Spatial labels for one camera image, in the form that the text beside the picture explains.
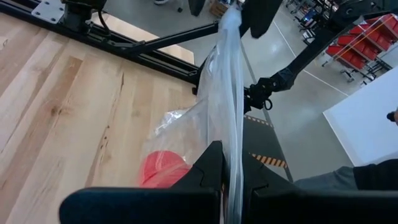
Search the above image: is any person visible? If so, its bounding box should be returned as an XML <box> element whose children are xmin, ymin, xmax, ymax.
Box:
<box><xmin>294</xmin><ymin>158</ymin><xmax>398</xmax><ymax>191</ymax></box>

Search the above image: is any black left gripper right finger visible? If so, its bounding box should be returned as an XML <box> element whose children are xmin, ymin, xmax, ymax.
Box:
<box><xmin>242</xmin><ymin>151</ymin><xmax>398</xmax><ymax>224</ymax></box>

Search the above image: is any red bandage roll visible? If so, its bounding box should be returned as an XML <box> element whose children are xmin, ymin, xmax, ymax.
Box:
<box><xmin>138</xmin><ymin>150</ymin><xmax>192</xmax><ymax>189</ymax></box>

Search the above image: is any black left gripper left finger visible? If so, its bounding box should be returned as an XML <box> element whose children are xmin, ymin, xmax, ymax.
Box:
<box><xmin>58</xmin><ymin>140</ymin><xmax>225</xmax><ymax>224</ymax></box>

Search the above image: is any clear plastic bag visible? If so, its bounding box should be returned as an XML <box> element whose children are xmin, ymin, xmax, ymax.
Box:
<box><xmin>138</xmin><ymin>3</ymin><xmax>247</xmax><ymax>224</ymax></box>

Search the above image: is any black metal trolley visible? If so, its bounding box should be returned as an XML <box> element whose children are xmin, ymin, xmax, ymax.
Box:
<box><xmin>285</xmin><ymin>0</ymin><xmax>317</xmax><ymax>46</ymax></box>

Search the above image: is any white table top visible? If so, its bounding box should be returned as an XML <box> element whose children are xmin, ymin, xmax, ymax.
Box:
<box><xmin>322</xmin><ymin>67</ymin><xmax>398</xmax><ymax>167</ymax></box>

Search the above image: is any rack of red bins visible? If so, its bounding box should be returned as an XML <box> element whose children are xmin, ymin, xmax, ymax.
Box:
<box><xmin>322</xmin><ymin>12</ymin><xmax>398</xmax><ymax>84</ymax></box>

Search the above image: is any brown cardboard box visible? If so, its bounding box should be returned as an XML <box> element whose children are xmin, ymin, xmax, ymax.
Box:
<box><xmin>208</xmin><ymin>0</ymin><xmax>233</xmax><ymax>18</ymax></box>

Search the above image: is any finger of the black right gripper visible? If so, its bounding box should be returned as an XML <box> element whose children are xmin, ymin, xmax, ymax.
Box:
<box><xmin>188</xmin><ymin>0</ymin><xmax>206</xmax><ymax>17</ymax></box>
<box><xmin>241</xmin><ymin>0</ymin><xmax>284</xmax><ymax>40</ymax></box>

